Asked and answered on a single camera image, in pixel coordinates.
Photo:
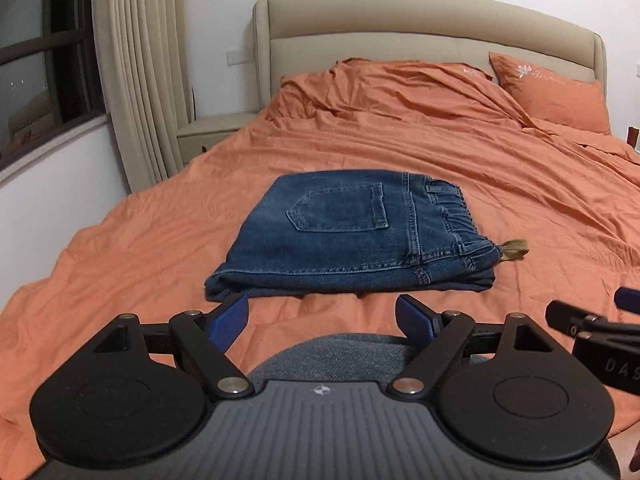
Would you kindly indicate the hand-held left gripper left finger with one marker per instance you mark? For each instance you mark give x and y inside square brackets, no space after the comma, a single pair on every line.
[231,319]

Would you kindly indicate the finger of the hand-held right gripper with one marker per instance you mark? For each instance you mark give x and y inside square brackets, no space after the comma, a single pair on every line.
[565,316]
[630,300]

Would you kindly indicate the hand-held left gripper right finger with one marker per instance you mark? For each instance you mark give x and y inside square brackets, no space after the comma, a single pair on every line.
[416,316]

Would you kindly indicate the blue denim pants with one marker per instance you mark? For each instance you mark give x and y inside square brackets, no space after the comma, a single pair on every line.
[350,230]

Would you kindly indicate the orange bed sheet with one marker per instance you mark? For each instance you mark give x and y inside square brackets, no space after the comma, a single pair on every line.
[150,240]

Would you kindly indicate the beige nightstand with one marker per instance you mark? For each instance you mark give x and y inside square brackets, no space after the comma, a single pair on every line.
[215,127]

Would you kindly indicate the orange pillow white print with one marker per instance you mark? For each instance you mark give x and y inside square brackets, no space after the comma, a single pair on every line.
[555,95]

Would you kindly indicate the beige pleated curtain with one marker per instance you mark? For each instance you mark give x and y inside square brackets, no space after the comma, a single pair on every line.
[145,60]

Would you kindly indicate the beige padded headboard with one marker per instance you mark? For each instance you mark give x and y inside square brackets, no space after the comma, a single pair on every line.
[400,25]

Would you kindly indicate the dark framed window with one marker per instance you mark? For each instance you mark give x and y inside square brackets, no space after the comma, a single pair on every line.
[45,60]

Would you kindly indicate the white wall socket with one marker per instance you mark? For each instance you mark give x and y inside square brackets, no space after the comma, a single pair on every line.
[233,57]

